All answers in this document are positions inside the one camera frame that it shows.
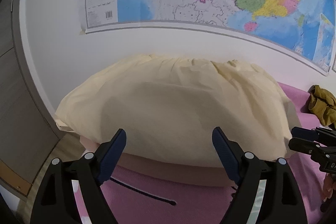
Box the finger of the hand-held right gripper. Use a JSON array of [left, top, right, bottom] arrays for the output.
[[288, 137, 329, 159], [290, 126, 336, 142]]

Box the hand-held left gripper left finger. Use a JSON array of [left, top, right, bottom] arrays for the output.
[[30, 128, 127, 224]]

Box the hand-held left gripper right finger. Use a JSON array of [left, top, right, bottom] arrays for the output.
[[211, 126, 308, 224]]

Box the cream trench coat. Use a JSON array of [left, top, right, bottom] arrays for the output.
[[55, 54, 294, 168]]

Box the person's right hand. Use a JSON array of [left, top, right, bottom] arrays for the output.
[[321, 174, 334, 201]]

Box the olive green garment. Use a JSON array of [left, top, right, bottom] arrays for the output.
[[307, 85, 336, 127]]

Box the folded peach garment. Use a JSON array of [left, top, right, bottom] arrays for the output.
[[79, 135, 237, 188]]

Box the pink bed blanket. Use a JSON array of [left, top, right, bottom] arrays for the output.
[[71, 82, 336, 224]]

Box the grey wooden cabinet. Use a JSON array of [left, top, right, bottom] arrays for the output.
[[0, 0, 67, 199]]

